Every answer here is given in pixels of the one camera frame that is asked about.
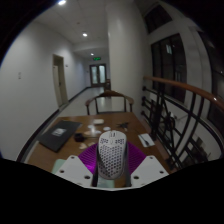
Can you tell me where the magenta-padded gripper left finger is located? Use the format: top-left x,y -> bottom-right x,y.
53,143 -> 100,188

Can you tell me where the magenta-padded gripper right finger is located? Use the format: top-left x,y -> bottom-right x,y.
124,142 -> 170,188

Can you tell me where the white perforated computer mouse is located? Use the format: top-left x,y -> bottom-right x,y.
96,130 -> 128,181

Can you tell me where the light green cartoon mouse pad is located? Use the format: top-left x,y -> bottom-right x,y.
51,158 -> 67,174

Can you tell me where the white paper sheet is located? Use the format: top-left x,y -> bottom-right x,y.
137,133 -> 156,148

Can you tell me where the small black cube charger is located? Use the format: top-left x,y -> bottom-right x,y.
73,132 -> 85,143

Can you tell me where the black closed laptop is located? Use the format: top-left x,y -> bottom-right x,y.
35,119 -> 83,153

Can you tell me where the dark wooden armchair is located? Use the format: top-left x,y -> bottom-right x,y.
84,90 -> 135,116

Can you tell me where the black railing with wooden handrail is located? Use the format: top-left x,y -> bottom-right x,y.
141,75 -> 224,171

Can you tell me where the pale side door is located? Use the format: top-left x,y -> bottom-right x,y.
52,54 -> 69,108

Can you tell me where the glazed double door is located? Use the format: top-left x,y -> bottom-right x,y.
89,63 -> 108,88

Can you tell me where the dark glass window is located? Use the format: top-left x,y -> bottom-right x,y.
150,33 -> 188,103
198,31 -> 224,129

